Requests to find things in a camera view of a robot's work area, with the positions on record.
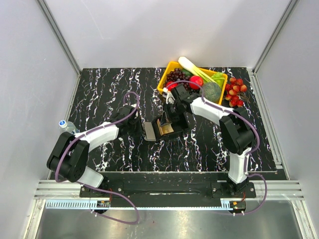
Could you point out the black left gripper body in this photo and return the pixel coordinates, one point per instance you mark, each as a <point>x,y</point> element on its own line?
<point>135,129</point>

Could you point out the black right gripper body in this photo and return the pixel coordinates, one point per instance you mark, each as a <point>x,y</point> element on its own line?
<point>174,108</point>

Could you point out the beige leather card holder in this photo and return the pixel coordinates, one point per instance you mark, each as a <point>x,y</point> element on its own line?
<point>150,131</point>

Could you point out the black plastic card box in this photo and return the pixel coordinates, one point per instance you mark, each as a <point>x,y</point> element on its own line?
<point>180,127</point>

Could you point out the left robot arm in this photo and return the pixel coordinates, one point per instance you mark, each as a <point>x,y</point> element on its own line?
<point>69,156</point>

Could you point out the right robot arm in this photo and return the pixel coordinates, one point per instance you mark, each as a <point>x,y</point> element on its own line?
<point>239,136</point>

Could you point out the red apple left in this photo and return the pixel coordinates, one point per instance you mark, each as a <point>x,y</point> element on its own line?
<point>170,85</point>

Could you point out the red apple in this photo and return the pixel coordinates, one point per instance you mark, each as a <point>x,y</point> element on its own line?
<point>195,82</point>
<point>170,85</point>

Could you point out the dark purple grape bunch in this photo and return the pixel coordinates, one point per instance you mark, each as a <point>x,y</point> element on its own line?
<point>176,75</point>

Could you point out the red apple right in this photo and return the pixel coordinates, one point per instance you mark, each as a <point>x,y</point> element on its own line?
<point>195,82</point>

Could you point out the green melon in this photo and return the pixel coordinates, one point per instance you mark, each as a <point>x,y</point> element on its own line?
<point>211,91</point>

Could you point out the yellow plastic bin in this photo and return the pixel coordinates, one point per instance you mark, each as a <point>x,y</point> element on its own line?
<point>212,74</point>

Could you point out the white green leek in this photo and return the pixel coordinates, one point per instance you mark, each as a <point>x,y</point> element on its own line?
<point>189,66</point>

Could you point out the green lettuce leaf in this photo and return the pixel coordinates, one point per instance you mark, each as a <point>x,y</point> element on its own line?
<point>218,78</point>

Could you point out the clear plastic water bottle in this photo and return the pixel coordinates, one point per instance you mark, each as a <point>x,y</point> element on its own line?
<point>67,126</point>

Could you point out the red lychee bunch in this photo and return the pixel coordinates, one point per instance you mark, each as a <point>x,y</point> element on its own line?
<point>236,93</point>

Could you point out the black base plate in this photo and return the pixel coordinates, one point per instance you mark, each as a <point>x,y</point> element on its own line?
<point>174,189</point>

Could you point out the aluminium frame rail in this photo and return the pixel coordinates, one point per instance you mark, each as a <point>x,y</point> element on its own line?
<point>58,34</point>

